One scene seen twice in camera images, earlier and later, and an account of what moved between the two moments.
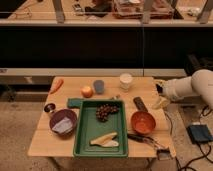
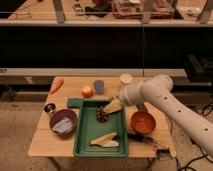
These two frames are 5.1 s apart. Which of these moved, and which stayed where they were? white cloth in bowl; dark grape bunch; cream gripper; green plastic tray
Moved: cream gripper
Stayed: dark grape bunch; green plastic tray; white cloth in bowl
